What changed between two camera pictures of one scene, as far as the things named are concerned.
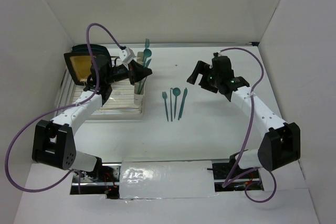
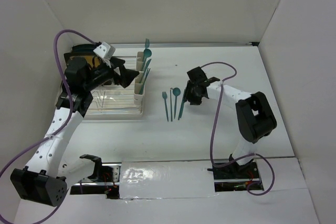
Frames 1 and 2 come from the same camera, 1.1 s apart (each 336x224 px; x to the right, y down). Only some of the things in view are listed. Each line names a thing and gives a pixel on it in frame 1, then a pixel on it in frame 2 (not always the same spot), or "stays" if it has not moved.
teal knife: [182, 104] stays
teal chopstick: [144, 85] stays
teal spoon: [147, 53] stays
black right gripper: [200, 68] -> [187, 95]
